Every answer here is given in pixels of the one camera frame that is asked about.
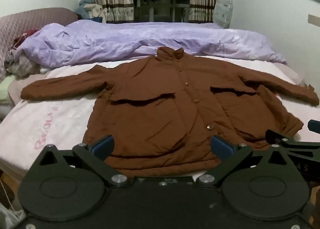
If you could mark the dark red garment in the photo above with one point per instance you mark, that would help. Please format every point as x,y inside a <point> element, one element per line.
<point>30,33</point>

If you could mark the blue plush toy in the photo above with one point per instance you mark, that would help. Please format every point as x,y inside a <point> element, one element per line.
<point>85,4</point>

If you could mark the white cloth pile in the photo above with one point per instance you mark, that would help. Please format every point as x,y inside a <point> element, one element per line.
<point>95,10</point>

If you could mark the bed with pink sheet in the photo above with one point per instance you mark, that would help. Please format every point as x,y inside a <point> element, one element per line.
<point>50,124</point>

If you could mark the mauve padded headboard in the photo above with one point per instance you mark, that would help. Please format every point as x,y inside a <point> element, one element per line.
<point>32,19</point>

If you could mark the light green pillow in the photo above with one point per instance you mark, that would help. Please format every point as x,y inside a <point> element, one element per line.
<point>5,89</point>

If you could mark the brown jacket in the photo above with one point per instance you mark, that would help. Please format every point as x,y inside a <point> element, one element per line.
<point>160,109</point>

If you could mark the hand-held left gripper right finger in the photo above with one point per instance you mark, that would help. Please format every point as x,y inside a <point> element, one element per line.
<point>221,148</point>

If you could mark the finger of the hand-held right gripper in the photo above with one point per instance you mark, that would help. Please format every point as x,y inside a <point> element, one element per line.
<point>314,125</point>
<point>275,136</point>

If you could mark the purple duvet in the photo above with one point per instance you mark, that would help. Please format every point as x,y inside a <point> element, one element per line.
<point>112,41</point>

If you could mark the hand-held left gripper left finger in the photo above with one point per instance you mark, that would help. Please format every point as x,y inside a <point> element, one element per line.
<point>105,147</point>

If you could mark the grey clothes pile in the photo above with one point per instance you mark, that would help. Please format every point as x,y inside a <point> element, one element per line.
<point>23,65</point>

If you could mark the wall shelf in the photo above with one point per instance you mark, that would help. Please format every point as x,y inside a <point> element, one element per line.
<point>314,18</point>

